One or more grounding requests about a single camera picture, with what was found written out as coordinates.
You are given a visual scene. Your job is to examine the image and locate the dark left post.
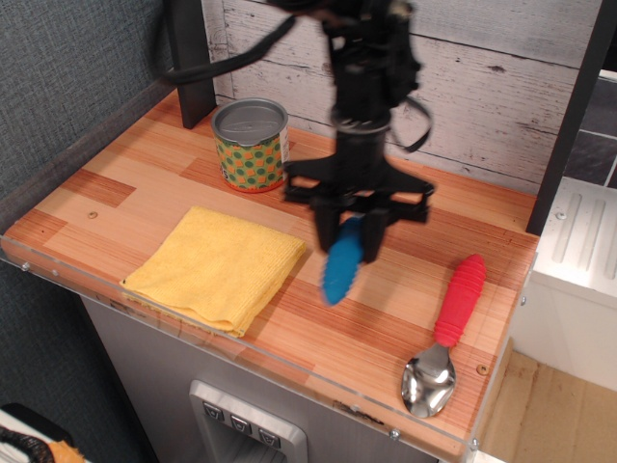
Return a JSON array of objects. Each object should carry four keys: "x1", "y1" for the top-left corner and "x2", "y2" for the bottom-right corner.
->
[{"x1": 163, "y1": 0, "x2": 217, "y2": 129}]

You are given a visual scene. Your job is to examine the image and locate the blue handled fork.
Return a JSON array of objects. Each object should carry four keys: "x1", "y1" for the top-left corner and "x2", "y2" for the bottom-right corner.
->
[{"x1": 321, "y1": 216, "x2": 363, "y2": 306}]

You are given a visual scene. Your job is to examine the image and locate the grey toy fridge front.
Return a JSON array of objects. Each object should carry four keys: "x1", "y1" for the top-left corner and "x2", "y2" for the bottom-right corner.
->
[{"x1": 83, "y1": 298, "x2": 434, "y2": 462}]

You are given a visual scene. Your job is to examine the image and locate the white toy sink unit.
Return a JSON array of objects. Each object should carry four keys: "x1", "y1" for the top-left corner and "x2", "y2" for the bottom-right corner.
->
[{"x1": 508, "y1": 69, "x2": 617, "y2": 392}]

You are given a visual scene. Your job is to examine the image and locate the red handled spoon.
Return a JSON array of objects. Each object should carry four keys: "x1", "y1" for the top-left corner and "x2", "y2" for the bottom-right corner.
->
[{"x1": 401, "y1": 254, "x2": 486, "y2": 419}]

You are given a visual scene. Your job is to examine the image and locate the green orange dotted can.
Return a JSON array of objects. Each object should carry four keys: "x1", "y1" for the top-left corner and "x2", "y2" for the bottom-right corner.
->
[{"x1": 211, "y1": 97, "x2": 289, "y2": 193}]

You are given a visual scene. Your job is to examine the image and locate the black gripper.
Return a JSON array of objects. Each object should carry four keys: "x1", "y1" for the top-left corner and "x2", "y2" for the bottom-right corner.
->
[{"x1": 284, "y1": 123, "x2": 434, "y2": 263}]

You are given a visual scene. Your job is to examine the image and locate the dark post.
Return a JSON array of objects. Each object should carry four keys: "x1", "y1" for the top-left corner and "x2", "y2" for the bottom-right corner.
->
[
  {"x1": 163, "y1": 0, "x2": 217, "y2": 129},
  {"x1": 525, "y1": 0, "x2": 616, "y2": 236}
]

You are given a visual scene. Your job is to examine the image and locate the orange black object corner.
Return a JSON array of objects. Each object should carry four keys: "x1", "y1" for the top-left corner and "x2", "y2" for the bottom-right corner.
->
[{"x1": 1, "y1": 403, "x2": 88, "y2": 462}]

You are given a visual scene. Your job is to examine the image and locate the silver dispenser panel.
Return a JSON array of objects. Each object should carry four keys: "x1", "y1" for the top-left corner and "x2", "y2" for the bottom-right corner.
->
[{"x1": 189, "y1": 380, "x2": 309, "y2": 462}]

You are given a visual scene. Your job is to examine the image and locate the black braided cable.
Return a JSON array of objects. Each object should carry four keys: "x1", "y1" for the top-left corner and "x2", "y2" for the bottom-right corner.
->
[{"x1": 161, "y1": 14, "x2": 298, "y2": 88}]

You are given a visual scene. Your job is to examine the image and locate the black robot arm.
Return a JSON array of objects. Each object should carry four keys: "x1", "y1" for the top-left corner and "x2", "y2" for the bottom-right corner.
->
[{"x1": 275, "y1": 1, "x2": 434, "y2": 263}]

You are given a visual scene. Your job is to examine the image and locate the clear acrylic edge guard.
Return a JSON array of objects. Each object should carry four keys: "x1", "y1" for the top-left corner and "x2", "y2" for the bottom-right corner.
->
[{"x1": 1, "y1": 236, "x2": 478, "y2": 462}]

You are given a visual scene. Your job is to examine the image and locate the dark right post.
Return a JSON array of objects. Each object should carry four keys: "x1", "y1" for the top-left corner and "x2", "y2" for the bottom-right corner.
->
[{"x1": 525, "y1": 0, "x2": 616, "y2": 236}]

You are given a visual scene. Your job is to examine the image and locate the yellow folded cloth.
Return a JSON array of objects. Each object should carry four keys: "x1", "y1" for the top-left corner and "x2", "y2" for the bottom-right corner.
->
[{"x1": 121, "y1": 206, "x2": 306, "y2": 338}]

